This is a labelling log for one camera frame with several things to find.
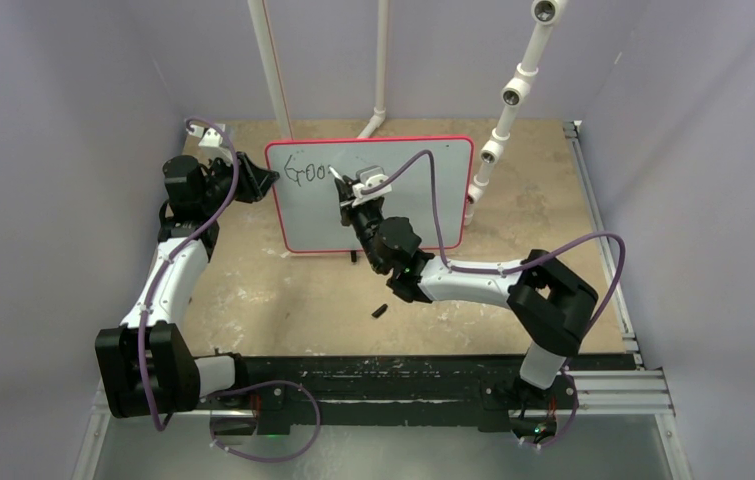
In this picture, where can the black white marker pen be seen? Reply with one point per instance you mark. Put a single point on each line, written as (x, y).
(338, 178)

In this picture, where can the aluminium frame rail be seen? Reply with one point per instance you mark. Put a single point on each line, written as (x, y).
(624, 429)

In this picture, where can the white PVC pole left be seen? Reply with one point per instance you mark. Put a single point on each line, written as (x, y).
(265, 42)

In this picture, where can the black marker cap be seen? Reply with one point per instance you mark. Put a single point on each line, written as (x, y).
(381, 310)

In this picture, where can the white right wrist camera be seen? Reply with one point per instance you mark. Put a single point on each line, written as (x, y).
(371, 183)

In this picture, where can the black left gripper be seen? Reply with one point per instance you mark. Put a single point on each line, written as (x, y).
(254, 182)

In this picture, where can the white PVC pole with fittings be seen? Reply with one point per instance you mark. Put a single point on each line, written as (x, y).
(547, 14)

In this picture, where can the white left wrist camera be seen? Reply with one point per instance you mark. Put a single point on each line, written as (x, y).
(211, 145)

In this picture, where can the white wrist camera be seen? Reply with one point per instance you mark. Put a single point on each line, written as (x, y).
(211, 145)
(371, 183)

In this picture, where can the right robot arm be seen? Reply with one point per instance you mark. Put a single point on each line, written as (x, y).
(552, 303)

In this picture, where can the right side aluminium rail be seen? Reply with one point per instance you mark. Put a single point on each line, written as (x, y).
(607, 248)

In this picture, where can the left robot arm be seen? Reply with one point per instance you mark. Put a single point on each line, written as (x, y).
(146, 366)

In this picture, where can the white PVC pole middle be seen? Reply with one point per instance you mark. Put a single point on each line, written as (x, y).
(381, 63)

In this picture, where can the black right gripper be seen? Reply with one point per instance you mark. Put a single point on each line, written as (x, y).
(349, 211)

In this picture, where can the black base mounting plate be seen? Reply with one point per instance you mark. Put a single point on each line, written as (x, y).
(482, 391)

